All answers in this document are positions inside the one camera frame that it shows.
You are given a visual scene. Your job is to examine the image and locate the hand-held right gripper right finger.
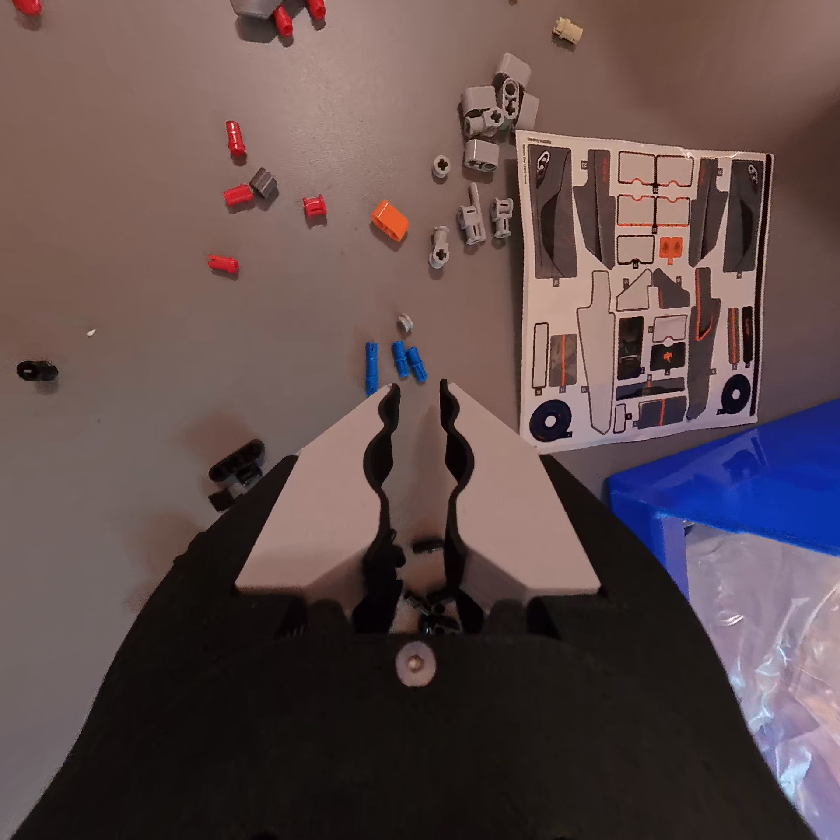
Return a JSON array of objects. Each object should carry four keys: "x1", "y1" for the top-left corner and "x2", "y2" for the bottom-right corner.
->
[{"x1": 438, "y1": 379, "x2": 604, "y2": 618}]

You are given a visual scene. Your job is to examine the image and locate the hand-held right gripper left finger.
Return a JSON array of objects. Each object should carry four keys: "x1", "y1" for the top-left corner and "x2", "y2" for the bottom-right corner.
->
[{"x1": 234, "y1": 384, "x2": 403, "y2": 621}]

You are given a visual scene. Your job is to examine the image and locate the pile of black lego pieces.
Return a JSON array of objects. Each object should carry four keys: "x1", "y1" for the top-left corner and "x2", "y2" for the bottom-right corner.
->
[{"x1": 208, "y1": 437, "x2": 461, "y2": 635}]

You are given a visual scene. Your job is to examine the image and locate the lego sticker sheet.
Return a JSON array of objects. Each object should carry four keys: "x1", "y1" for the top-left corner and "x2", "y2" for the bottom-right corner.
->
[{"x1": 515, "y1": 130, "x2": 775, "y2": 455}]

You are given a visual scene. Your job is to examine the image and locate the orange lego piece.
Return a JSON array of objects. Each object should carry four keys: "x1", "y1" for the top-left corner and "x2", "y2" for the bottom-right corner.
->
[{"x1": 369, "y1": 199, "x2": 411, "y2": 244}]

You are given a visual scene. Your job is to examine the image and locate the clear plastic bag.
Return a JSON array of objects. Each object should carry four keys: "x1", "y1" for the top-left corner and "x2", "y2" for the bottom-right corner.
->
[{"x1": 682, "y1": 525, "x2": 840, "y2": 840}]

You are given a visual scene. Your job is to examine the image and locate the cluster of light grey blocks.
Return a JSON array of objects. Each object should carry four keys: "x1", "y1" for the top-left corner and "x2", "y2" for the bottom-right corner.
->
[{"x1": 458, "y1": 52, "x2": 542, "y2": 139}]

